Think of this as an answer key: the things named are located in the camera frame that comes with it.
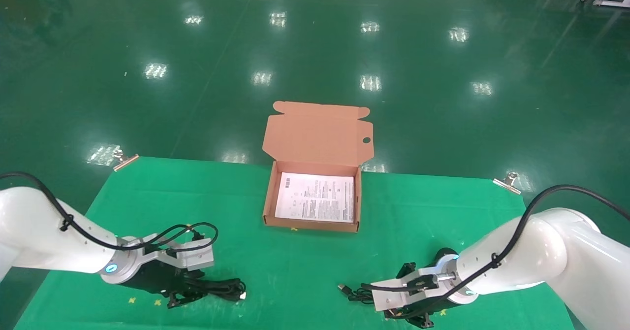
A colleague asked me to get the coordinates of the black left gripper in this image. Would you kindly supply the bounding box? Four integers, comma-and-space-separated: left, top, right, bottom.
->
121, 260, 213, 309

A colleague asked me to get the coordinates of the silver metal binder clip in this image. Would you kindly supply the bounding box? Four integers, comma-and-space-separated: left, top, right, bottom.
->
493, 171, 522, 195
113, 150, 140, 172

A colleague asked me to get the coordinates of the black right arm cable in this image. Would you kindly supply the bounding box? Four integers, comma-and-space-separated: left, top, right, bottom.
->
361, 185, 630, 316

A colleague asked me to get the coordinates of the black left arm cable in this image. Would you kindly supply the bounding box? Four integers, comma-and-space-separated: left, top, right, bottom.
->
0, 171, 219, 253

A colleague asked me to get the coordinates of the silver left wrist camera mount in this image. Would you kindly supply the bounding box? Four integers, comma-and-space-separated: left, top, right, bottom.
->
126, 239, 215, 271

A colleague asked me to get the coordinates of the green table cloth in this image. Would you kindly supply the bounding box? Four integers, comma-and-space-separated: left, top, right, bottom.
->
14, 156, 575, 330

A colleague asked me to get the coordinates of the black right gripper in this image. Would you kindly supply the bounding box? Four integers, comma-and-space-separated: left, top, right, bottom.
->
384, 247, 460, 329

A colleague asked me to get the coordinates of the black data cable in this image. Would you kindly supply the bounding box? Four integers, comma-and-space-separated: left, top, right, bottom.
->
194, 277, 247, 302

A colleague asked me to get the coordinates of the open brown cardboard box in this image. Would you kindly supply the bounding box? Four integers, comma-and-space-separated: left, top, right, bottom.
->
262, 101, 375, 233

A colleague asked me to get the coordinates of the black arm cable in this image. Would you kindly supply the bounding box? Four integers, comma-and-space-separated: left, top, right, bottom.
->
361, 185, 630, 316
0, 171, 219, 253

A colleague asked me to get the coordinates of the white printed instruction sheet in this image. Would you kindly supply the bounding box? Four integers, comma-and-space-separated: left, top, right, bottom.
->
275, 172, 355, 223

